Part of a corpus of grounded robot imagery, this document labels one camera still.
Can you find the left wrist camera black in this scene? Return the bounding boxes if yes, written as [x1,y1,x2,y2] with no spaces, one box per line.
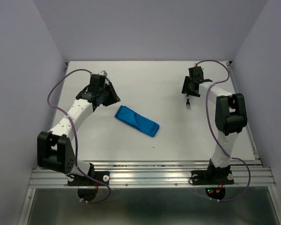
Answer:
[88,70,107,92]

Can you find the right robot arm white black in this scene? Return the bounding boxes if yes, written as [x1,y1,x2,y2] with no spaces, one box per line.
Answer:
[182,76,247,185]

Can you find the blue cloth napkin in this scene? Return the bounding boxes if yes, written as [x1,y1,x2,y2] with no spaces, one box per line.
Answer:
[115,105,160,137]

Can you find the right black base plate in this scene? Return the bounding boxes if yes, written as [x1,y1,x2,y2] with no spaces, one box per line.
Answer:
[189,170,234,186]

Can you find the steel fork black handle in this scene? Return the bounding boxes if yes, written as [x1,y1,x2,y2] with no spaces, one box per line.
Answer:
[185,94,192,110]

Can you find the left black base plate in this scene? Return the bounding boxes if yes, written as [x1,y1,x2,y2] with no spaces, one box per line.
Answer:
[67,171,110,187]

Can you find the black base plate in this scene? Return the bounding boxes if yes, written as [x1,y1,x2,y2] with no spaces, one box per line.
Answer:
[189,170,234,186]
[67,171,110,187]

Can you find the aluminium front rail frame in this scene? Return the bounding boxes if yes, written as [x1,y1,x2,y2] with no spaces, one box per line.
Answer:
[29,159,276,189]

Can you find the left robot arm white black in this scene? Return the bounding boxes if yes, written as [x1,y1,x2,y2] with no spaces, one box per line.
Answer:
[37,80,120,185]

